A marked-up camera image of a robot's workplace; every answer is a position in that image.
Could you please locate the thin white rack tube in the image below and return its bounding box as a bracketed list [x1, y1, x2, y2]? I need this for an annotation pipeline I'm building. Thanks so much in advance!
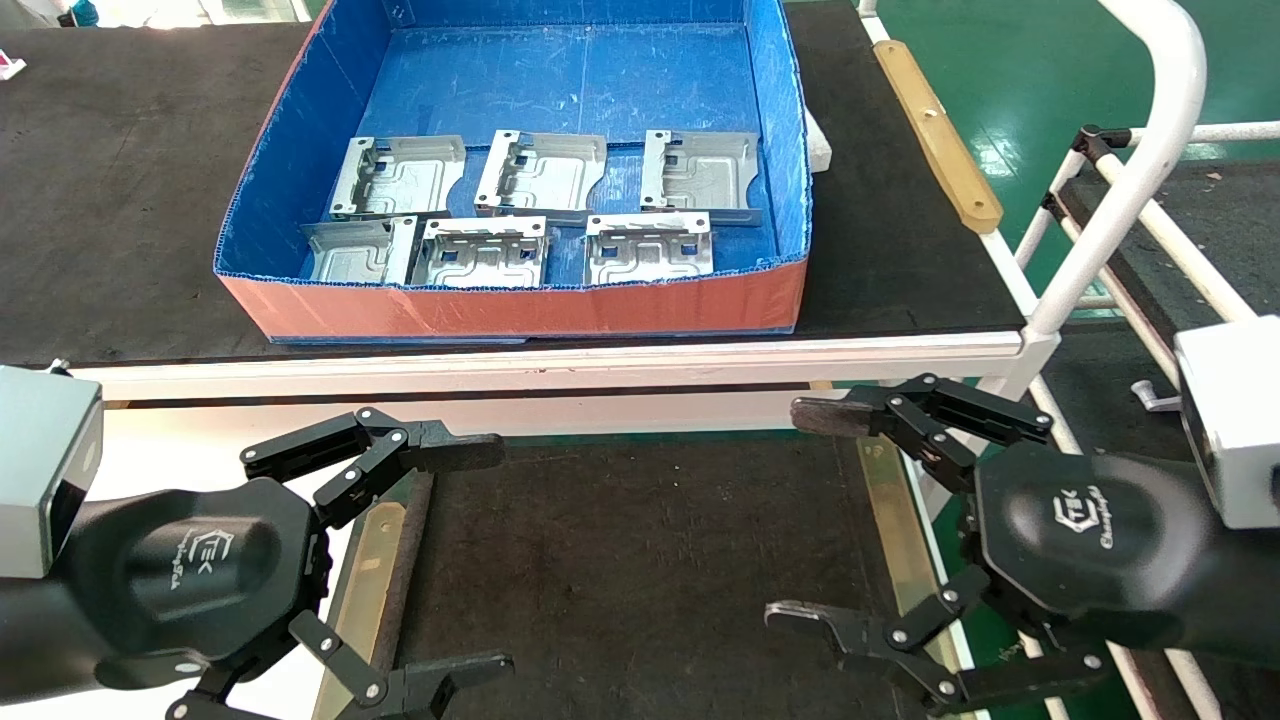
[1045, 200, 1186, 386]
[1125, 120, 1280, 147]
[1090, 140, 1259, 323]
[1013, 150, 1088, 271]

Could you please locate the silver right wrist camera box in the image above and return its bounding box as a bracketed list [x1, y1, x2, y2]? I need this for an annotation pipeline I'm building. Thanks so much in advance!
[1173, 315, 1280, 531]

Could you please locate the white foam block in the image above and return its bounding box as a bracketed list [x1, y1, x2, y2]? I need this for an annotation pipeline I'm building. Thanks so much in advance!
[803, 108, 834, 174]

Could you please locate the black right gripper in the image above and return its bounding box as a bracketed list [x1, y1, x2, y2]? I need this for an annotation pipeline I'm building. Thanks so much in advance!
[765, 373, 1280, 716]

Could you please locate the small black work mat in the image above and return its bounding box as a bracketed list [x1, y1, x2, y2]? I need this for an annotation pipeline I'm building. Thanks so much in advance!
[380, 430, 961, 720]

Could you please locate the white tubular frame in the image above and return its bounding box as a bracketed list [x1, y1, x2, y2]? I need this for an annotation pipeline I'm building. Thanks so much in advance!
[1060, 160, 1280, 471]

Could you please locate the long yellow wooden strip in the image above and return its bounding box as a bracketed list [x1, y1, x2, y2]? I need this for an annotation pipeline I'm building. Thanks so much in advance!
[873, 40, 1004, 236]

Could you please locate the stamped metal bracket plate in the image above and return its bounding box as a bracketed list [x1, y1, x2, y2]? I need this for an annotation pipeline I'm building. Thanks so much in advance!
[640, 130, 763, 228]
[410, 215, 553, 291]
[302, 216, 419, 288]
[328, 135, 468, 223]
[585, 211, 715, 288]
[473, 130, 609, 227]

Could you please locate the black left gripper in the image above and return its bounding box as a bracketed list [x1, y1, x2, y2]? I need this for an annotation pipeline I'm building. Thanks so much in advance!
[0, 405, 516, 720]

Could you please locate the thick white bent tube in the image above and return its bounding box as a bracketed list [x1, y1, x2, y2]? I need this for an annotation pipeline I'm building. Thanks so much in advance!
[1025, 0, 1208, 341]

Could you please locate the blue corrugated plastic box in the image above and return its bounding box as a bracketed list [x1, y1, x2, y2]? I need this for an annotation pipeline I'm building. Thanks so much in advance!
[212, 0, 811, 346]

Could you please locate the large black table mat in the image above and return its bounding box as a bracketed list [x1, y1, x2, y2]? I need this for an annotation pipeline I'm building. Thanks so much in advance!
[0, 0, 1028, 371]

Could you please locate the small grey metal handle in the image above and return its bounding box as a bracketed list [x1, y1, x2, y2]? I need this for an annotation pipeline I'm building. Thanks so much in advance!
[1130, 378, 1183, 413]

